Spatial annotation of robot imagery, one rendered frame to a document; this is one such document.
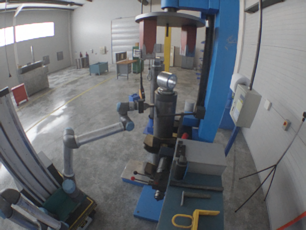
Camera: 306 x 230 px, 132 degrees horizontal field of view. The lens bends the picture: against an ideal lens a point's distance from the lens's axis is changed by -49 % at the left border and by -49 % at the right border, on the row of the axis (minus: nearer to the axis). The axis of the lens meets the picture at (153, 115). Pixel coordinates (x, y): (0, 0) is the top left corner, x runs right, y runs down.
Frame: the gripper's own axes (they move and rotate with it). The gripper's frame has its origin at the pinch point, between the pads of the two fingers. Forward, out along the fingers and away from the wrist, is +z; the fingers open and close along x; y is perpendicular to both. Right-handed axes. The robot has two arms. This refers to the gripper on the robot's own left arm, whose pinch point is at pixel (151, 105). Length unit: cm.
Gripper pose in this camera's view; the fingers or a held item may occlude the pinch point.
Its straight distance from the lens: 128.1
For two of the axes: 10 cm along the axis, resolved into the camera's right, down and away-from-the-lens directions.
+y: 1.3, 5.1, -8.5
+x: 0.3, -8.6, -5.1
